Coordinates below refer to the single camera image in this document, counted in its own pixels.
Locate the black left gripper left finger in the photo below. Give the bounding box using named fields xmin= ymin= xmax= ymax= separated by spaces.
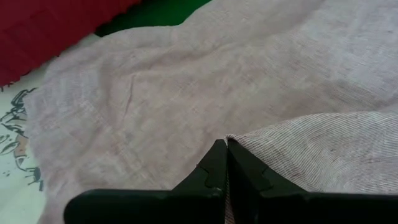
xmin=172 ymin=139 xmax=228 ymax=224

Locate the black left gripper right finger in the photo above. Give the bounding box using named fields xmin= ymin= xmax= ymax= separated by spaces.
xmin=227 ymin=138 xmax=309 ymax=224

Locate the pink garment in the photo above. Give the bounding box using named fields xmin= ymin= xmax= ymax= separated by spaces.
xmin=24 ymin=0 xmax=398 ymax=224

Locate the white printed tote bag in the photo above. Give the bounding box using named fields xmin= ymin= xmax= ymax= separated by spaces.
xmin=0 ymin=33 xmax=100 ymax=224

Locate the red plastic laundry basket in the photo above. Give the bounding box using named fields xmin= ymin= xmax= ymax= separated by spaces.
xmin=0 ymin=0 xmax=142 ymax=87

